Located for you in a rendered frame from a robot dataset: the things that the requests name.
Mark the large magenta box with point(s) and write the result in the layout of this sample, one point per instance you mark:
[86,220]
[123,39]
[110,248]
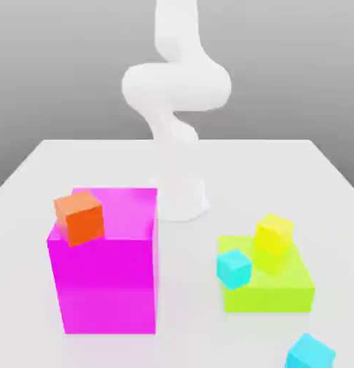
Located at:
[107,284]

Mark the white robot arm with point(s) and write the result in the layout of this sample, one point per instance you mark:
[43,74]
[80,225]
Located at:
[176,86]

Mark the large lime green box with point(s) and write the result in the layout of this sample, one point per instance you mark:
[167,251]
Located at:
[280,293]

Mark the small cyan cube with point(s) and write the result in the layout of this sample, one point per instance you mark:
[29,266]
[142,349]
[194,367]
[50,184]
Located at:
[308,353]
[233,270]

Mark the small orange cube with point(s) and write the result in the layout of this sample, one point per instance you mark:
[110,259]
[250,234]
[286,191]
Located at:
[83,224]

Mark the small yellow cube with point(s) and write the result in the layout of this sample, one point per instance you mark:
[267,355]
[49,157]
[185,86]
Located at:
[273,237]

